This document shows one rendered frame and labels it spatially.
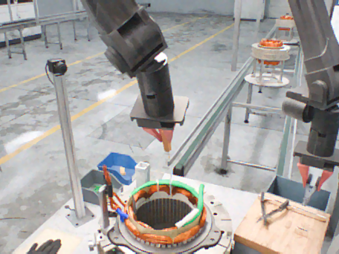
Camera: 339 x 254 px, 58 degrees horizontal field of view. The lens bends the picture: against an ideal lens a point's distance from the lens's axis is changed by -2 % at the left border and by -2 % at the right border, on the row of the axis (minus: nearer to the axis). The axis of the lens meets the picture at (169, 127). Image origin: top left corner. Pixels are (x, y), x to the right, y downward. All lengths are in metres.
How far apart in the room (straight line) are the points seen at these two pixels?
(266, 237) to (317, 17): 0.50
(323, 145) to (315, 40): 0.22
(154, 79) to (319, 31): 0.33
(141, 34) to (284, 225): 0.60
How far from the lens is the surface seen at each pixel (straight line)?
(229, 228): 0.77
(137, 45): 0.47
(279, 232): 0.84
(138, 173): 0.82
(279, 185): 1.05
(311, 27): 0.67
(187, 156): 1.68
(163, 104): 0.55
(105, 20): 0.45
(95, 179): 1.46
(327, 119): 0.70
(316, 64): 0.67
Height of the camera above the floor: 1.62
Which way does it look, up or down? 26 degrees down
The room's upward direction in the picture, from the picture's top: straight up
